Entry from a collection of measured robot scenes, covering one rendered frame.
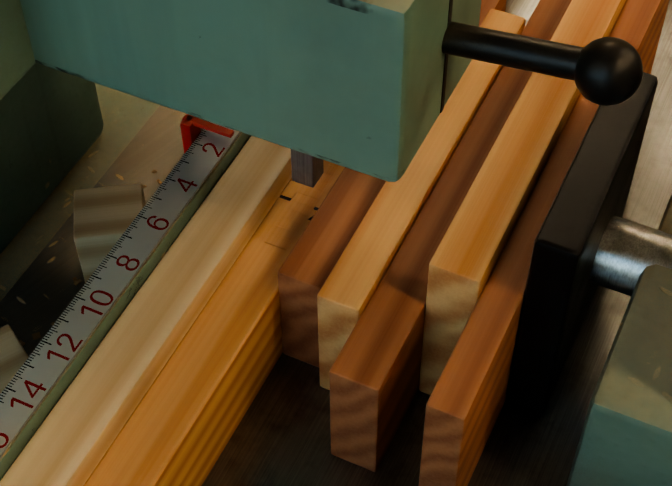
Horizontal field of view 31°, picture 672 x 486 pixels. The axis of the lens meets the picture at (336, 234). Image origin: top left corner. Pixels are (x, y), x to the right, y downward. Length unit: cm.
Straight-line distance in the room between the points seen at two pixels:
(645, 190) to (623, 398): 16
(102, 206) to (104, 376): 21
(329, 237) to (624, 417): 12
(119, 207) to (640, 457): 30
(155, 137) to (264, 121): 30
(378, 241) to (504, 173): 5
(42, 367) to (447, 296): 13
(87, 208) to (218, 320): 19
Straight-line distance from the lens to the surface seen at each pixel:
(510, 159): 43
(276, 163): 46
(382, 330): 40
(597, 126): 41
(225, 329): 42
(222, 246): 43
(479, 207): 41
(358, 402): 40
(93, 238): 59
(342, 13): 34
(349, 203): 44
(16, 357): 56
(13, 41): 42
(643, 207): 52
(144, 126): 69
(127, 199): 60
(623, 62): 36
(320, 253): 43
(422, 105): 37
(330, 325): 42
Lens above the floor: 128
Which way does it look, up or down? 50 degrees down
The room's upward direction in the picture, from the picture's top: 1 degrees counter-clockwise
